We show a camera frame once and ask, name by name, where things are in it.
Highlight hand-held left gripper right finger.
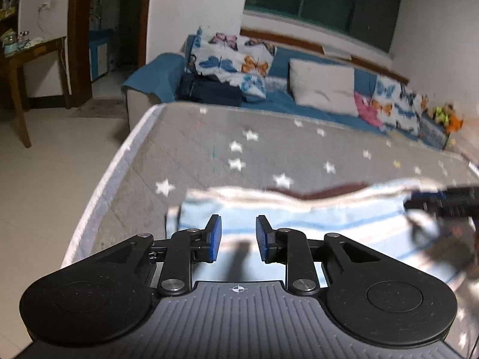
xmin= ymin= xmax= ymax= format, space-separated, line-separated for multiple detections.
xmin=255 ymin=215 xmax=380 ymax=297

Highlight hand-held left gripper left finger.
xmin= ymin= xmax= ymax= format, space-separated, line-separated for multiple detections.
xmin=92 ymin=214 xmax=222 ymax=297

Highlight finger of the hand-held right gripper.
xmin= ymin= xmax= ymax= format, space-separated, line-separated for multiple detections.
xmin=403 ymin=185 xmax=479 ymax=218

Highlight light blue striped cloth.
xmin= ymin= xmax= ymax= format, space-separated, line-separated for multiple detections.
xmin=166 ymin=179 xmax=479 ymax=300

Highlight dark navy folded clothes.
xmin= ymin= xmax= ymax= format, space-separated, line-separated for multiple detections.
xmin=176 ymin=73 xmax=244 ymax=107

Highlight grey star-print tablecloth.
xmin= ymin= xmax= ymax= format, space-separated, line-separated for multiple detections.
xmin=61 ymin=103 xmax=479 ymax=359

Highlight butterfly print pillow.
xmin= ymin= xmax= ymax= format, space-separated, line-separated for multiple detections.
xmin=370 ymin=75 xmax=430 ymax=137
xmin=184 ymin=25 xmax=275 ymax=100

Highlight pink cloth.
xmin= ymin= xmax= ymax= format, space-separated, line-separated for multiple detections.
xmin=354 ymin=90 xmax=386 ymax=128

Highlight plain grey pillow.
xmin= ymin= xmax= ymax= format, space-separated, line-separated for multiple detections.
xmin=289 ymin=59 xmax=359 ymax=117

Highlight dark floor mat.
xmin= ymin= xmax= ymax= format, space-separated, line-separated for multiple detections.
xmin=69 ymin=97 xmax=128 ymax=119

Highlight blue sofa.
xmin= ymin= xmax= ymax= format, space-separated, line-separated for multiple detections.
xmin=122 ymin=34 xmax=451 ymax=151

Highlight blue and white cabinet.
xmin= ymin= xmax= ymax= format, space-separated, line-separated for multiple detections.
xmin=88 ymin=28 xmax=116 ymax=81

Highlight wooden side table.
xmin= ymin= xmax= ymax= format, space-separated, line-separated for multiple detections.
xmin=0 ymin=36 xmax=72 ymax=149

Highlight dark wooden door frame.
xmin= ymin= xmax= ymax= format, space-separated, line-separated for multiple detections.
xmin=67 ymin=0 xmax=154 ymax=110

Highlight wall outlet with cable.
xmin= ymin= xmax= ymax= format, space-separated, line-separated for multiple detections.
xmin=37 ymin=2 xmax=53 ymax=34

